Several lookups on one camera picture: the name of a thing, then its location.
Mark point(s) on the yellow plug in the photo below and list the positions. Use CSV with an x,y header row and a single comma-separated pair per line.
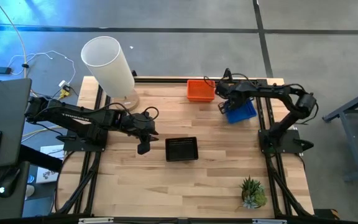
x,y
65,93

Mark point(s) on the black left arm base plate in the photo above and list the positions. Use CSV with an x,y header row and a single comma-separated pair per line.
x,y
73,144

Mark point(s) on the white power adapter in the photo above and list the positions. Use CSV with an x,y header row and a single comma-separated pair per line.
x,y
63,83

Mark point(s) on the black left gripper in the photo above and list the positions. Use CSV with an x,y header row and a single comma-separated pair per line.
x,y
138,124

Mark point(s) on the white label strip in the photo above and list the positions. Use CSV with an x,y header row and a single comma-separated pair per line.
x,y
95,220
269,221

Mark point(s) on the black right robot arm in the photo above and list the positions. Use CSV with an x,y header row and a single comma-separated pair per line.
x,y
275,91

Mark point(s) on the white printed paper box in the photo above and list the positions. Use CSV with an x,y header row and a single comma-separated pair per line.
x,y
50,174

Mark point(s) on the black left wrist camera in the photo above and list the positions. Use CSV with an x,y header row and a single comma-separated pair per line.
x,y
144,148

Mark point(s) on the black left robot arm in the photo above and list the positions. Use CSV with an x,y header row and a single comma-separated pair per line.
x,y
73,116

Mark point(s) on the black desk beam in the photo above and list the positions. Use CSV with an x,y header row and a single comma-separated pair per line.
x,y
39,158

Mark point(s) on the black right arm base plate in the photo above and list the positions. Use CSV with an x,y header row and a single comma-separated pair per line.
x,y
292,140

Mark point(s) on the black computer mouse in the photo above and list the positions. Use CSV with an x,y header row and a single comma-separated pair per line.
x,y
8,182

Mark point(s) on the white shade wooden base lamp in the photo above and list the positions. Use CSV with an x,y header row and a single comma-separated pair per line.
x,y
107,65

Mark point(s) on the white cup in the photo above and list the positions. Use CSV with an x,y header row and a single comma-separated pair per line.
x,y
30,191

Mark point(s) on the black aluminium table frame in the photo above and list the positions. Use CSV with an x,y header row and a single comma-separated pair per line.
x,y
166,80

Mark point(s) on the small green succulent plant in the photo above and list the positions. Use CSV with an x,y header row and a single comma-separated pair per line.
x,y
253,193

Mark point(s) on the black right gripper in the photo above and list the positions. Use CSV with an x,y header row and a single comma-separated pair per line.
x,y
235,91

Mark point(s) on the grey desk surface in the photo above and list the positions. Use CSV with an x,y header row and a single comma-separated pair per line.
x,y
5,105

